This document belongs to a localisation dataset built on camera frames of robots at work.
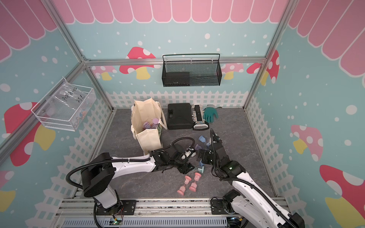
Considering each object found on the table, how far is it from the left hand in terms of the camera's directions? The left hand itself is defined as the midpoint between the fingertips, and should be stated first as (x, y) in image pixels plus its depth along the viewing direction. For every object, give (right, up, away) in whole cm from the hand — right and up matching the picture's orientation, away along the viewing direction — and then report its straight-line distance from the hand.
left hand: (190, 166), depth 83 cm
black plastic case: (-8, +30, +29) cm, 43 cm away
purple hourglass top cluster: (-30, +23, +14) cm, 41 cm away
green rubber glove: (+17, +33, +33) cm, 50 cm away
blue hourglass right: (+7, 0, +5) cm, 8 cm away
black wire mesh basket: (+1, +58, +9) cm, 58 cm away
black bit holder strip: (+8, +31, +31) cm, 45 cm away
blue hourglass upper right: (+9, +14, +15) cm, 22 cm away
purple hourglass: (-23, +26, +14) cm, 38 cm away
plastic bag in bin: (-62, +33, -11) cm, 72 cm away
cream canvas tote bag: (-31, +30, +21) cm, 49 cm away
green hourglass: (+7, -3, +3) cm, 8 cm away
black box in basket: (-8, +53, +9) cm, 55 cm away
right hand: (+7, +9, -3) cm, 12 cm away
